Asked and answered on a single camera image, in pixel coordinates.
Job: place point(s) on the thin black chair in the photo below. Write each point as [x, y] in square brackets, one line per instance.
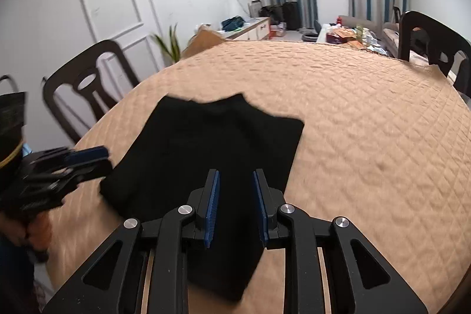
[396, 14]

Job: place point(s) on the green potted plant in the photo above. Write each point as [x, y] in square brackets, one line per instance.
[173, 47]

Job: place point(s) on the black woven bag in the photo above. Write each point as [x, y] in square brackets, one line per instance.
[11, 122]

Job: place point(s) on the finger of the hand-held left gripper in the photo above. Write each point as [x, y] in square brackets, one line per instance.
[95, 169]
[90, 154]

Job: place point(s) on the black pants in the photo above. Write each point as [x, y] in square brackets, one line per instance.
[220, 137]

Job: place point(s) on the black dining chair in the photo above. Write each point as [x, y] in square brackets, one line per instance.
[441, 30]
[64, 78]

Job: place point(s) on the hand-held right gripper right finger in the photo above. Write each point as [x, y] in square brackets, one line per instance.
[259, 211]

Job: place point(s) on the white coffee table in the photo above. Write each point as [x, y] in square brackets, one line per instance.
[323, 34]

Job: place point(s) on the black suitcase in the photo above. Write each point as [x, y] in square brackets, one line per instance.
[291, 16]

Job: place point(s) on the white sideboard cabinet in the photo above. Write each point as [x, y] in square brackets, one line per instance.
[254, 29]

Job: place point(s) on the peach quilted blanket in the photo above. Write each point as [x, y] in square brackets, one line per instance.
[368, 152]

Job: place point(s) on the person's left hand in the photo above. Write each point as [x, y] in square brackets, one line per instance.
[40, 233]

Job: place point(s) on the red box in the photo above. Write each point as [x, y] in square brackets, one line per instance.
[333, 39]

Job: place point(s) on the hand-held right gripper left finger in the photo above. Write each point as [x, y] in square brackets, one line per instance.
[212, 211]

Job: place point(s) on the grey sofa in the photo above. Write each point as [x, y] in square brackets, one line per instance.
[362, 22]

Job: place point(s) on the small blue bag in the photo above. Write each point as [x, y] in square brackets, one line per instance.
[232, 23]

